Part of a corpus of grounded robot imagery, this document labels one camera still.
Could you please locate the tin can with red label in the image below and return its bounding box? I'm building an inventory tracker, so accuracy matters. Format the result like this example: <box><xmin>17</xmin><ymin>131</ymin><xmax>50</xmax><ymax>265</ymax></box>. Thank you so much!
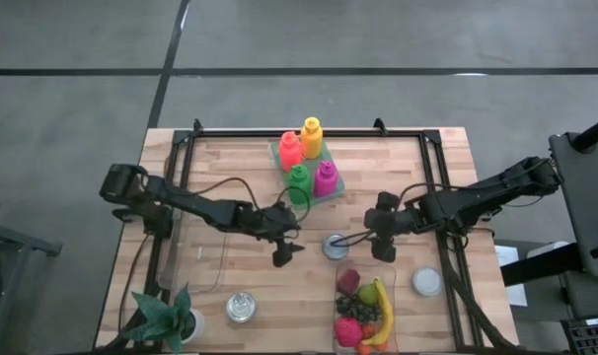
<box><xmin>322</xmin><ymin>233</ymin><xmax>351</xmax><ymax>261</ymax></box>

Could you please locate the green plastic bottle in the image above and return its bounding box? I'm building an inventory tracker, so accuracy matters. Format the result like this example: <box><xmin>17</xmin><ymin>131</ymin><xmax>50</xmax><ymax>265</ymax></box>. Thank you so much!
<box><xmin>285</xmin><ymin>164</ymin><xmax>314</xmax><ymax>206</ymax></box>

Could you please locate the clear plastic bin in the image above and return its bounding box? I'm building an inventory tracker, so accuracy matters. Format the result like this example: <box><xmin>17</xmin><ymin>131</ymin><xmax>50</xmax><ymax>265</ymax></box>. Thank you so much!
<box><xmin>156</xmin><ymin>209</ymin><xmax>230</xmax><ymax>293</ymax></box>
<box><xmin>332</xmin><ymin>260</ymin><xmax>398</xmax><ymax>355</ymax></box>

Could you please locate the yellow plastic bottle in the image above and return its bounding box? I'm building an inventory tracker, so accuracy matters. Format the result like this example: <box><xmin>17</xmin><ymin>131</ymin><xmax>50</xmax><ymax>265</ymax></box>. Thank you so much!
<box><xmin>299</xmin><ymin>116</ymin><xmax>325</xmax><ymax>161</ymax></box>

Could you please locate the grey metal stand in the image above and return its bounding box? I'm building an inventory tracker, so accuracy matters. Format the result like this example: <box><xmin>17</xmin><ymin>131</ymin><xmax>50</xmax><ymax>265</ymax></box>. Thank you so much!
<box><xmin>0</xmin><ymin>211</ymin><xmax>63</xmax><ymax>355</ymax></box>

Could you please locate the pink plastic bottle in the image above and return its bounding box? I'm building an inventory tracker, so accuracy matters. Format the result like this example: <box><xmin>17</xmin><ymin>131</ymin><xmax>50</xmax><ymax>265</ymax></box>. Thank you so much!
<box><xmin>313</xmin><ymin>160</ymin><xmax>339</xmax><ymax>198</ymax></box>

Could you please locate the orange plastic bottle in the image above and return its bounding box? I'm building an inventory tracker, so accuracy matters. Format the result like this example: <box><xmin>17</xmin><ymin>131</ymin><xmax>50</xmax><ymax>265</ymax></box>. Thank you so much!
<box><xmin>277</xmin><ymin>130</ymin><xmax>305</xmax><ymax>174</ymax></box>

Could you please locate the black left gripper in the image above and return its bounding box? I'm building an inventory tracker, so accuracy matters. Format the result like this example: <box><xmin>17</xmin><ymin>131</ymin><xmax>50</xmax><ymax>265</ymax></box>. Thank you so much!
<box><xmin>240</xmin><ymin>202</ymin><xmax>305</xmax><ymax>268</ymax></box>

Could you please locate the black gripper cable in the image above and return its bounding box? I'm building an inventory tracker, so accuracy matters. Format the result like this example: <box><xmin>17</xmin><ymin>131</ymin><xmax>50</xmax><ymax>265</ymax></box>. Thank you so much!
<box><xmin>192</xmin><ymin>176</ymin><xmax>312</xmax><ymax>224</ymax></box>
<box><xmin>400</xmin><ymin>181</ymin><xmax>451</xmax><ymax>198</ymax></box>

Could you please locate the tin can with white label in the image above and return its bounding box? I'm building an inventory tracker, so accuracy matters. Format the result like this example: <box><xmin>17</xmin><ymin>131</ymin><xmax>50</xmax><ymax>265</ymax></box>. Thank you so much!
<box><xmin>411</xmin><ymin>266</ymin><xmax>445</xmax><ymax>299</ymax></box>

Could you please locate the white paper sheet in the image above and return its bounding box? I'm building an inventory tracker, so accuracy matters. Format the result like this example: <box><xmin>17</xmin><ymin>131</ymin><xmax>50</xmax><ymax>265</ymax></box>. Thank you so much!
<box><xmin>493</xmin><ymin>244</ymin><xmax>529</xmax><ymax>308</ymax></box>

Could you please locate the yellow banana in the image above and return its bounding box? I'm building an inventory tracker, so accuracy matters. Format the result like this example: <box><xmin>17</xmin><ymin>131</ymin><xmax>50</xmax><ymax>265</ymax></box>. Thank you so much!
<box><xmin>360</xmin><ymin>277</ymin><xmax>395</xmax><ymax>347</ymax></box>

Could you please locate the black desk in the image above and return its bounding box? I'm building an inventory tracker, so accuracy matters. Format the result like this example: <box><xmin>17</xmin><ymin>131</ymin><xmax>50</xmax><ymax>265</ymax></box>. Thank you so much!
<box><xmin>495</xmin><ymin>111</ymin><xmax>598</xmax><ymax>321</ymax></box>

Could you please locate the silver tin can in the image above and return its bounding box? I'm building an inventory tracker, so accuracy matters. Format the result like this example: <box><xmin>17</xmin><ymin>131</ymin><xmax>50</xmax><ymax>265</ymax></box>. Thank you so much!
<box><xmin>224</xmin><ymin>291</ymin><xmax>258</xmax><ymax>324</ymax></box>

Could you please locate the black aluminium frame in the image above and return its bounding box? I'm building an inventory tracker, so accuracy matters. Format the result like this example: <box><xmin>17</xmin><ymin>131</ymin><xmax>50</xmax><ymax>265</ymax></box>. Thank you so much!
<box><xmin>101</xmin><ymin>125</ymin><xmax>517</xmax><ymax>354</ymax></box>

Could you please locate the dark grape bunch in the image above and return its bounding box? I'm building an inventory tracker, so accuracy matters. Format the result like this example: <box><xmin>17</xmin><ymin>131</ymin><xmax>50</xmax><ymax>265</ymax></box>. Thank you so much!
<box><xmin>334</xmin><ymin>294</ymin><xmax>382</xmax><ymax>324</ymax></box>

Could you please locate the keyboard with coloured keys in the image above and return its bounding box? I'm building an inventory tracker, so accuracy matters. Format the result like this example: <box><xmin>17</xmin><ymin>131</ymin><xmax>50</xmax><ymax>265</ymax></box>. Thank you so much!
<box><xmin>560</xmin><ymin>317</ymin><xmax>598</xmax><ymax>355</ymax></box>

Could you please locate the teal translucent tray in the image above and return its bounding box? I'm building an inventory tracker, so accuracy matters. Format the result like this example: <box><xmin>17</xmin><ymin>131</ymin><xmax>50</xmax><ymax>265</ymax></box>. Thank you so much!
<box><xmin>269</xmin><ymin>140</ymin><xmax>346</xmax><ymax>212</ymax></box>

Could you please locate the dark red apple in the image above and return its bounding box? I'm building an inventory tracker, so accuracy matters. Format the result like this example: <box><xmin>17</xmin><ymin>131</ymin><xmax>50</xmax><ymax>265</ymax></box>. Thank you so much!
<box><xmin>336</xmin><ymin>268</ymin><xmax>361</xmax><ymax>297</ymax></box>

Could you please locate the potted green plant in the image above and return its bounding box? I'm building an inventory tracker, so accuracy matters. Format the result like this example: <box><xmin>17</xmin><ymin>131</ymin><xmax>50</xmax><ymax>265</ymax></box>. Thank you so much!
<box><xmin>120</xmin><ymin>284</ymin><xmax>206</xmax><ymax>355</ymax></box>

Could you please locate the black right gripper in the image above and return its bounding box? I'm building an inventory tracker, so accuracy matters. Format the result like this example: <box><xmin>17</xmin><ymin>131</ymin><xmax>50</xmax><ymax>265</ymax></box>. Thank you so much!
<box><xmin>330</xmin><ymin>190</ymin><xmax>423</xmax><ymax>264</ymax></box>

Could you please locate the green pear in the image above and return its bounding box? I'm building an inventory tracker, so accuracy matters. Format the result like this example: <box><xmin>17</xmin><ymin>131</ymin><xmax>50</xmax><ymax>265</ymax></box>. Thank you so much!
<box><xmin>357</xmin><ymin>282</ymin><xmax>381</xmax><ymax>307</ymax></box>

